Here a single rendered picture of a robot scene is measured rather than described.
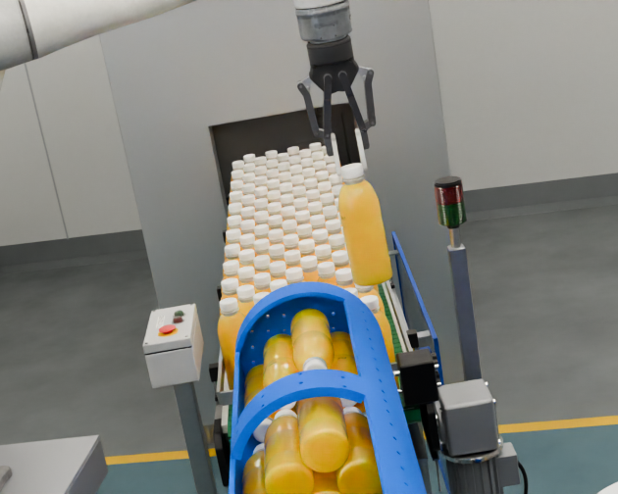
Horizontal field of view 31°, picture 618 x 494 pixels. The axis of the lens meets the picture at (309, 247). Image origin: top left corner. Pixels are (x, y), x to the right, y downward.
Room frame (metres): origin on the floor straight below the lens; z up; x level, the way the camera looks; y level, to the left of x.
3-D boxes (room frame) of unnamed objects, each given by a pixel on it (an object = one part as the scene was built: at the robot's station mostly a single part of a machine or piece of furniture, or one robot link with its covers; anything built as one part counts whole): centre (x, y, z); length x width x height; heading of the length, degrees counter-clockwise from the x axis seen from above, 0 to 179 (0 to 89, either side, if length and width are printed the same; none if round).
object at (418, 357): (2.05, -0.17, 0.95); 0.10 x 0.07 x 0.10; 89
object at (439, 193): (2.38, -0.33, 1.23); 0.06 x 0.06 x 0.04
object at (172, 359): (2.21, 0.32, 1.05); 0.20 x 0.10 x 0.10; 179
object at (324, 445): (1.52, 0.03, 1.16); 0.19 x 0.07 x 0.07; 0
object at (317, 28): (1.86, -0.09, 1.71); 0.09 x 0.09 x 0.06
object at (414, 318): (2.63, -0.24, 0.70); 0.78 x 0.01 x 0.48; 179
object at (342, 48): (1.86, -0.09, 1.64); 0.08 x 0.07 x 0.09; 89
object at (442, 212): (2.38, -0.33, 1.18); 0.06 x 0.06 x 0.05
